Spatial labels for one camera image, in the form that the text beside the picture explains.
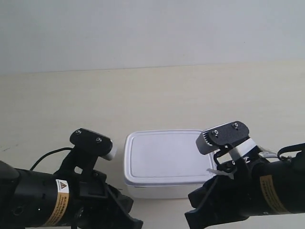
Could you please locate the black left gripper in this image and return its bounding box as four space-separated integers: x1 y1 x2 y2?
57 147 143 229

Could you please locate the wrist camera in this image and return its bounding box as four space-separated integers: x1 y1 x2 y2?
195 121 257 161
70 128 117 161

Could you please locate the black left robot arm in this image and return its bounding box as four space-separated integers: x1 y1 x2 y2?
0 148 143 229

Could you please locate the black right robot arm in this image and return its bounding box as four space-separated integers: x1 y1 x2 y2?
185 144 305 229

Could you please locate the white lidded plastic container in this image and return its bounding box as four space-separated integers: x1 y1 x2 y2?
123 129 216 199

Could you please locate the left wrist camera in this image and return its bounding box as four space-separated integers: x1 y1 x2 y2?
70 128 117 161

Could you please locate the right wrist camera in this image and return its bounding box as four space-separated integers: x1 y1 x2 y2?
195 121 257 161

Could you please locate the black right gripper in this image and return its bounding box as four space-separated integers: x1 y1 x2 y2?
184 155 262 229

